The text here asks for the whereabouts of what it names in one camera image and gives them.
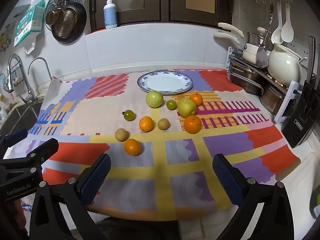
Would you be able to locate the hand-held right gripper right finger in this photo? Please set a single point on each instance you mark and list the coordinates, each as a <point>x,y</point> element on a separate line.
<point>228,180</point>

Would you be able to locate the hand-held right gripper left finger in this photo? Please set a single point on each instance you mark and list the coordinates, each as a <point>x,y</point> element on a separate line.
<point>96,180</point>

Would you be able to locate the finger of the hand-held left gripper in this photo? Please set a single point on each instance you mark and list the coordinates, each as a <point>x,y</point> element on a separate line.
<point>47,147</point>
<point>15,134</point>

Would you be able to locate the brown longan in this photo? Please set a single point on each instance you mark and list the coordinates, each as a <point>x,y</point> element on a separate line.
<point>122,134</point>
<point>163,124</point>

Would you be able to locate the small green tomato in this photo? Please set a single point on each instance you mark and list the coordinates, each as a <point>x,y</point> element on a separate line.
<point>129,115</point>

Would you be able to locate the yellow-green apple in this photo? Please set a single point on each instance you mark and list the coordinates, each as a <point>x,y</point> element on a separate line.
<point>186,108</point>

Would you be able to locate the small orange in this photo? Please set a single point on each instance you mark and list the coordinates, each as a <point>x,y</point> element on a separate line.
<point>196,99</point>

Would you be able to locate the small green lime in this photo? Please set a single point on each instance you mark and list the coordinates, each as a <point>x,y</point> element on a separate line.
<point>171,104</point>

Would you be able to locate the green apple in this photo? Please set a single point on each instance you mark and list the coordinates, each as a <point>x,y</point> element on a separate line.
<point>154,99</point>

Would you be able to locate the blue patterned white plate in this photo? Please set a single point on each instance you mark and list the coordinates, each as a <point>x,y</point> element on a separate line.
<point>165,82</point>

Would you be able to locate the kitchen sink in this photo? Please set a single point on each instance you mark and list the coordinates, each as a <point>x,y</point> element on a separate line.
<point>22,115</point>

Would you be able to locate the colourful patterned tablecloth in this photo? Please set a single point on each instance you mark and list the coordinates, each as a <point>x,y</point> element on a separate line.
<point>175,155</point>

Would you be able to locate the chrome pull-down faucet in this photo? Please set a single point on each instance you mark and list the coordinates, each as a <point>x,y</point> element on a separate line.
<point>12,65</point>

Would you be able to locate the white-framed pot rack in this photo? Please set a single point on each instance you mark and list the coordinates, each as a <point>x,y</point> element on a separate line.
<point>287,105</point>

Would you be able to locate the black knife block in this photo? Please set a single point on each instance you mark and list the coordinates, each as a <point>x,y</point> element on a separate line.
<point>302,115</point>

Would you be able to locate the green white cardboard box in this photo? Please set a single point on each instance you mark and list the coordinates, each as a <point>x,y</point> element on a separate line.
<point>28,22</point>

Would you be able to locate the copper colander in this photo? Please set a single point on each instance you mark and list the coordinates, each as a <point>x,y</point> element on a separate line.
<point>65,23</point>

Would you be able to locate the copper saucepan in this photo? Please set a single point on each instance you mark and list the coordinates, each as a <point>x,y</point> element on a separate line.
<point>53,17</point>

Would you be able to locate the white ceramic pot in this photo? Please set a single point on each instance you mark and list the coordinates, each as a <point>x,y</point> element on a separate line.
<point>283,67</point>

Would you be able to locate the metal slotted spatula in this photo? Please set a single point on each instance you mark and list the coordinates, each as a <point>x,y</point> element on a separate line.
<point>262,55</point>

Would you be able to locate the black frying pan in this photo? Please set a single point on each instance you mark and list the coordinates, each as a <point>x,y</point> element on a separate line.
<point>79,17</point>

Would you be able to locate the white blue pump bottle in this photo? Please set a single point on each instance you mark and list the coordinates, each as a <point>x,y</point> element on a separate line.
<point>110,12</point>

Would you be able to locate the white rice spoon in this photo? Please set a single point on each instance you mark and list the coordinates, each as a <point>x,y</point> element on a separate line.
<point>287,33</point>
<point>277,36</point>

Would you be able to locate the dark wooden cabinet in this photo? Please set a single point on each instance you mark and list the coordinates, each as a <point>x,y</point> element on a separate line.
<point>165,2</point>

